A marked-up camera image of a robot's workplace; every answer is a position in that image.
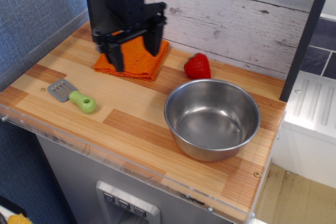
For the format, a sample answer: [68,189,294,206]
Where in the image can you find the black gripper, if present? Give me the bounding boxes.
[98,0,166,72]

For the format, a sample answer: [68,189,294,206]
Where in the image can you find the red toy strawberry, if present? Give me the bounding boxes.
[184,53,212,79]

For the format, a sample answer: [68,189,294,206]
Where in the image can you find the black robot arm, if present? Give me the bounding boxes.
[92,0,166,72]

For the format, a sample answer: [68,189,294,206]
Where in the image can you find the orange folded cloth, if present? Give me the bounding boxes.
[93,36,170,81]

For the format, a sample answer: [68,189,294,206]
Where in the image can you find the stainless steel bowl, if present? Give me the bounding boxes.
[164,79,261,162]

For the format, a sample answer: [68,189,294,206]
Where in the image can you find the grey toy kitchen cabinet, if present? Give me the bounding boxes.
[37,136,228,223]

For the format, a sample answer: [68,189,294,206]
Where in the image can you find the clear acrylic edge guard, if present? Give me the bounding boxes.
[1,97,286,223]

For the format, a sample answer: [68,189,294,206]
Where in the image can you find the silver button panel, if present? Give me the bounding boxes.
[96,180,161,224]

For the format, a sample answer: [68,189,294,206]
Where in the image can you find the white ribbed appliance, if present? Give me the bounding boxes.
[271,71,335,188]

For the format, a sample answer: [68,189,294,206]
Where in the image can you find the yellow object bottom corner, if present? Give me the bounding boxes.
[7,214,32,224]

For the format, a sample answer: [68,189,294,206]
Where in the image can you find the dark grey left post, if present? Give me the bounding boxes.
[87,0,113,46]

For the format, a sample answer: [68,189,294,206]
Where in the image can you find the dark grey post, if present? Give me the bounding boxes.
[279,0,326,102]
[87,0,113,46]

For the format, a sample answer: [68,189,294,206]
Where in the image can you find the green handled grey spatula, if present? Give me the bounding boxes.
[47,79,97,114]

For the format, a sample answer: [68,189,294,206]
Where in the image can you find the dark grey right post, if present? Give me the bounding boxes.
[279,0,326,102]

